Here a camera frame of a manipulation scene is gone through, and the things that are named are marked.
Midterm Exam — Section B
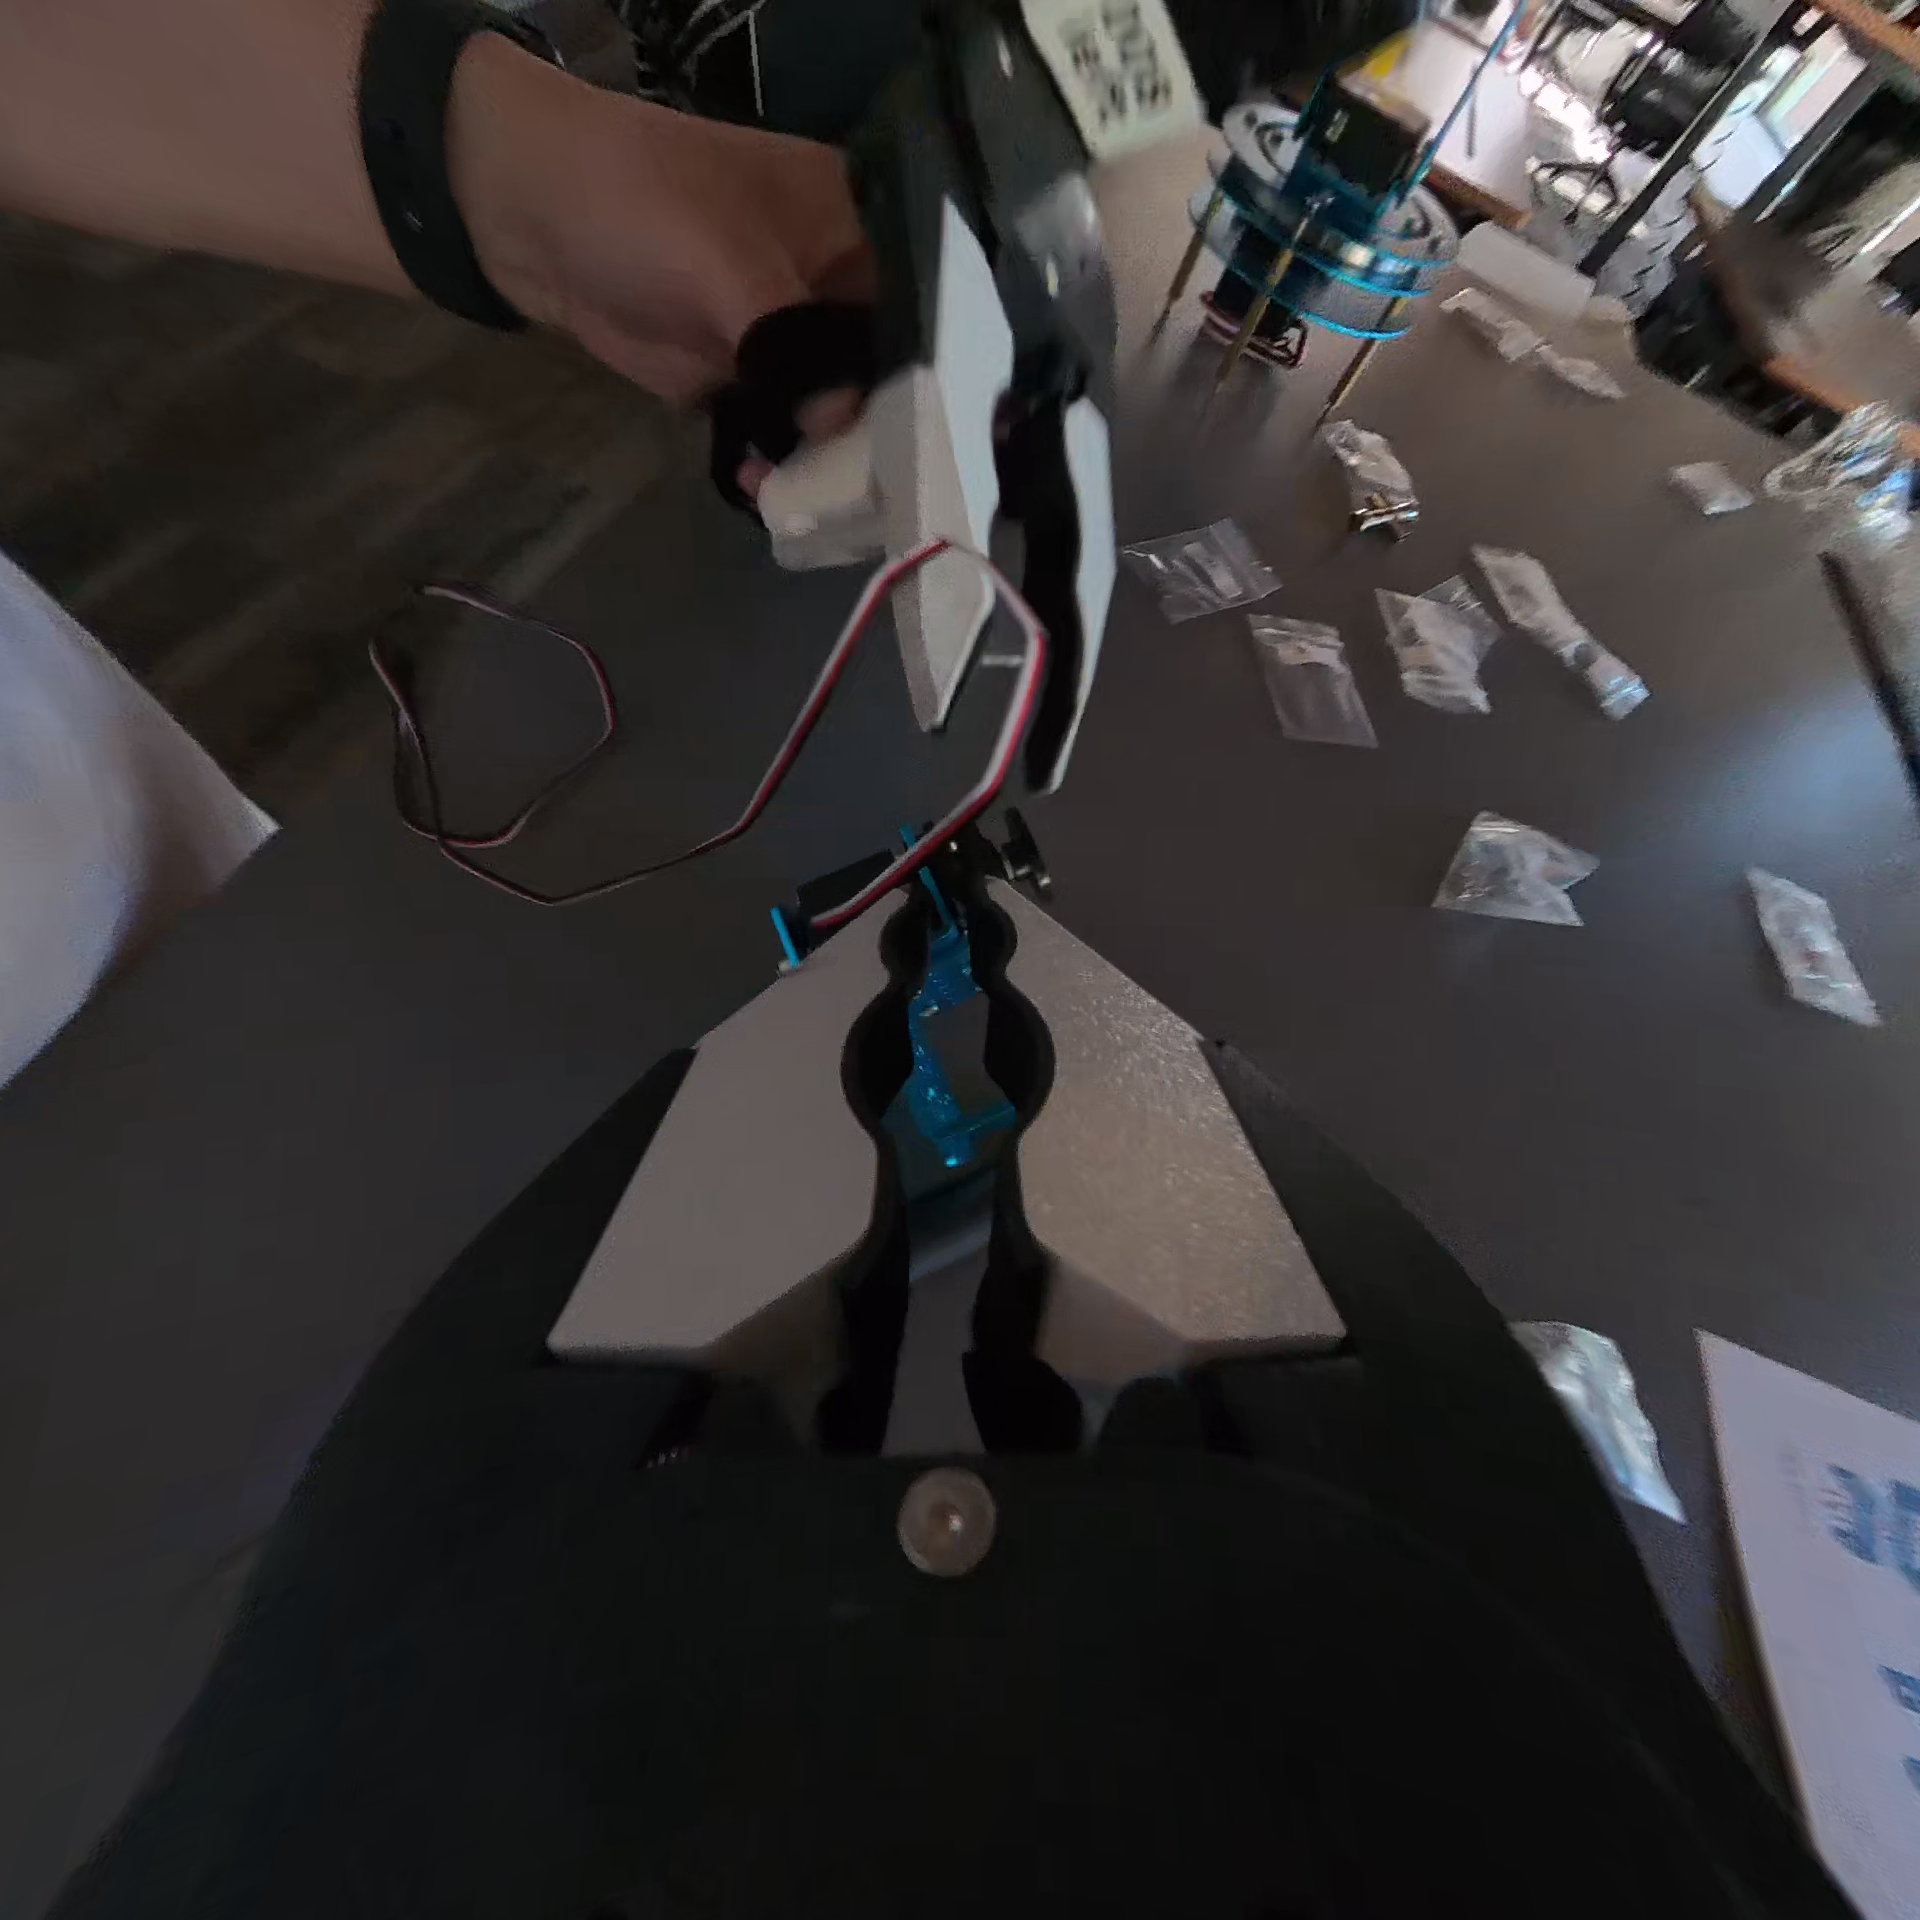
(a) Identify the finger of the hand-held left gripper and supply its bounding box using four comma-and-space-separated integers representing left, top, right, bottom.
874, 195, 1021, 736
1012, 393, 1127, 798

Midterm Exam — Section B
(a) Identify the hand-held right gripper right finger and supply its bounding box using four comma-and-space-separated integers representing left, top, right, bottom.
964, 882, 1346, 1454

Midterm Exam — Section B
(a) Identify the red white black servo cable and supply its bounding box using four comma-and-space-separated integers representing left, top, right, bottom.
371, 538, 1051, 934

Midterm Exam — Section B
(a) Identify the small clear bag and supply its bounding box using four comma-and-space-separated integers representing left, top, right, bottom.
1747, 870, 1884, 1031

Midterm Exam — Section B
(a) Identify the dark grey desk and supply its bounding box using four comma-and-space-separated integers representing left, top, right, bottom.
0, 128, 1920, 1920

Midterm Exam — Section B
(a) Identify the person's left hand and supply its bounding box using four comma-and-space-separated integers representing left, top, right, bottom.
447, 47, 886, 407

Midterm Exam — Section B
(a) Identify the person's white top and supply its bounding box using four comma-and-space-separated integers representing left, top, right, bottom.
0, 552, 282, 1087

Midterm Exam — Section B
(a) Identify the clear bag of metal nuts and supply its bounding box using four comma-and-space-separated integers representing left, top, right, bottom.
1514, 1319, 1688, 1528

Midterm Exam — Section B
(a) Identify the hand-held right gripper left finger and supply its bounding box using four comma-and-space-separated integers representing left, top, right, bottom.
547, 897, 923, 1454

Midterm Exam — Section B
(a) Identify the crumpled clear plastic film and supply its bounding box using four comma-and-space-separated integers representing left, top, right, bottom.
1765, 400, 1920, 545

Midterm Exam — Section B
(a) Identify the servo with blue bracket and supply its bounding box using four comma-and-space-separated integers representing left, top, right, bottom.
765, 809, 1058, 1181

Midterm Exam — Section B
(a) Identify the black wristband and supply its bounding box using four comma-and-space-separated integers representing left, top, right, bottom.
356, 0, 570, 336

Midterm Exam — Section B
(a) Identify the instruction booklet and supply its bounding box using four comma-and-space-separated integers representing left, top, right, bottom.
1695, 1331, 1920, 1920

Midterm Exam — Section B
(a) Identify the long clear screw bag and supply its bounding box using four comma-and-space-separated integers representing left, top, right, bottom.
1468, 545, 1653, 722

